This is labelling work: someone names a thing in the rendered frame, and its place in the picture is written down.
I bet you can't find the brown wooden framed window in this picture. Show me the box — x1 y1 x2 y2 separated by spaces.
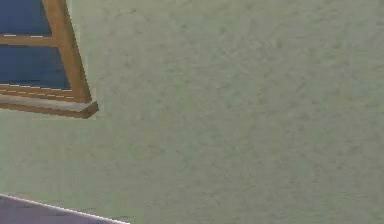
0 0 100 120

